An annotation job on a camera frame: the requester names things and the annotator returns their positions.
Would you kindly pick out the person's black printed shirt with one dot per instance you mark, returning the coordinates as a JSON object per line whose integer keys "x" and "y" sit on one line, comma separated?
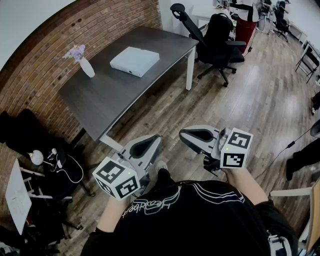
{"x": 200, "y": 225}

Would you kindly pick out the black backpack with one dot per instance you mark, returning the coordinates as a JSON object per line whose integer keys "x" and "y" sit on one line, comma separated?
{"x": 217, "y": 27}

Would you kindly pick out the purple flowers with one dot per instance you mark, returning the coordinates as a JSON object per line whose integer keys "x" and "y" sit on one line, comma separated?
{"x": 76, "y": 53}

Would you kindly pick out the black office chair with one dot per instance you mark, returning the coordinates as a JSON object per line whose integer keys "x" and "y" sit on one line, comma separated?
{"x": 60, "y": 172}
{"x": 192, "y": 30}

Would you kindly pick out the person's left forearm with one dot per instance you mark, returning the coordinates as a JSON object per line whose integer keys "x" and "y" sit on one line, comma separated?
{"x": 112, "y": 215}

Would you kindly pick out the white board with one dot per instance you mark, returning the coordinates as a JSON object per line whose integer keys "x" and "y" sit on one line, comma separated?
{"x": 17, "y": 197}

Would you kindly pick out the grey belt-worn device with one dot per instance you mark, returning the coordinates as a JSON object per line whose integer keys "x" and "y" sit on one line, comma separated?
{"x": 278, "y": 243}

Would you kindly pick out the person's black trousers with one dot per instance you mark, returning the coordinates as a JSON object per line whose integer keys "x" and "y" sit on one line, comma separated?
{"x": 165, "y": 176}

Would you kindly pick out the person's white shoe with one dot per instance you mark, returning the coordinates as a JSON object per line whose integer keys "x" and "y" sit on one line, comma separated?
{"x": 161, "y": 165}

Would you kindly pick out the white charger plug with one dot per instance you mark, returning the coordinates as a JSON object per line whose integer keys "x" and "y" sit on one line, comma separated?
{"x": 53, "y": 152}

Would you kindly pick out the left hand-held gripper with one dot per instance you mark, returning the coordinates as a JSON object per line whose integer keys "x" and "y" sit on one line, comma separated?
{"x": 117, "y": 180}

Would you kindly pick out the black folding chair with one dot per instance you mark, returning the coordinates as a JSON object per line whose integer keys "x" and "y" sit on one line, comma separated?
{"x": 308, "y": 62}

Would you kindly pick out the white round lamp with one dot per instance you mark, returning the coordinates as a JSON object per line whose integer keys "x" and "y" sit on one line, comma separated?
{"x": 36, "y": 157}

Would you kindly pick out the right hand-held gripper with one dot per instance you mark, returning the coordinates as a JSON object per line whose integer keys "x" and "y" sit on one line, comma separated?
{"x": 235, "y": 150}

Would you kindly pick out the person's right forearm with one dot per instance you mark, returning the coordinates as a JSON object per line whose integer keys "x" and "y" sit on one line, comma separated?
{"x": 247, "y": 185}

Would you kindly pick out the white box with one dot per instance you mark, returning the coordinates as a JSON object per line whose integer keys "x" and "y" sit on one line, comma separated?
{"x": 135, "y": 61}

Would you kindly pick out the white vase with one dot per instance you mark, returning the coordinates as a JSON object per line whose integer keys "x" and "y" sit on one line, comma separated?
{"x": 87, "y": 68}

